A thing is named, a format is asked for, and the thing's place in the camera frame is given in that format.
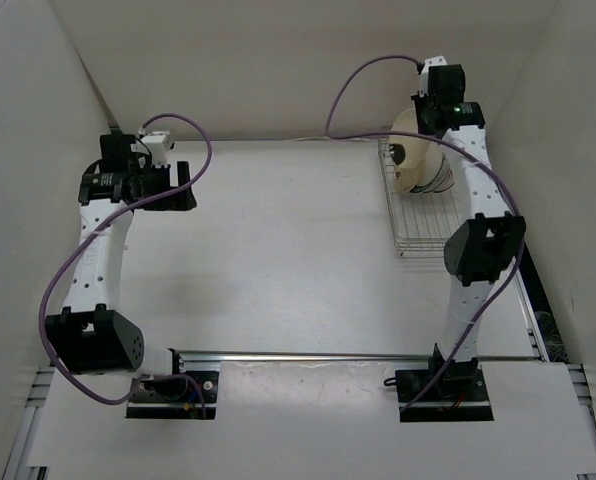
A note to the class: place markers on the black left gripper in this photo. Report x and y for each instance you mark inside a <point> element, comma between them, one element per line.
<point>178,200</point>

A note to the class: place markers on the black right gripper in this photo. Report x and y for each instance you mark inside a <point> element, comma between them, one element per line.
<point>419,102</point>

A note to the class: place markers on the cream plate with black spot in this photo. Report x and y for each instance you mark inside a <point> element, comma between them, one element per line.
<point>408,154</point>

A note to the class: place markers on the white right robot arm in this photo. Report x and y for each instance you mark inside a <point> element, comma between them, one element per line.
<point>491,231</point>

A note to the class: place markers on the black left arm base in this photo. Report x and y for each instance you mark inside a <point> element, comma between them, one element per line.
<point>191,398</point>

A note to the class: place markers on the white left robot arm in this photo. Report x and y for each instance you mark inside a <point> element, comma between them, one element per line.
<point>90,335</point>

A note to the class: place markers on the white plate green rim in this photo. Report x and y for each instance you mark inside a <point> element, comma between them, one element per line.
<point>433,171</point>

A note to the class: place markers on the white plate orange pattern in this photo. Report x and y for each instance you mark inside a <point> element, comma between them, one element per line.
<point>446,176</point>

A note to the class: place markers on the white front cover board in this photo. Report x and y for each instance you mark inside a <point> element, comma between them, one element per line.
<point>328,421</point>

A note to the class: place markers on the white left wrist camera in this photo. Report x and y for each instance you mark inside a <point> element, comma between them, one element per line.
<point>158,143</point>

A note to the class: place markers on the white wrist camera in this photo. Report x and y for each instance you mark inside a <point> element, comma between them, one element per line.
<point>158,143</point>
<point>424,74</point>

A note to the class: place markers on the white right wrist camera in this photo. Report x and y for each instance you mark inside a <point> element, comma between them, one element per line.
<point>424,74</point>

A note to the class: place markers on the wire dish rack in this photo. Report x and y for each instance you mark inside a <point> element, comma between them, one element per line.
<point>420,223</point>

